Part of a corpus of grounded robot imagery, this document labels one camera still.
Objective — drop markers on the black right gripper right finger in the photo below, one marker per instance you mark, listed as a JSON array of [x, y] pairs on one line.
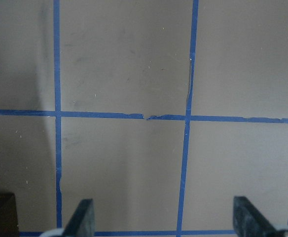
[[248, 220]]

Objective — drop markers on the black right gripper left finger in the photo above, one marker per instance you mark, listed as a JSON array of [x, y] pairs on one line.
[[82, 222]]

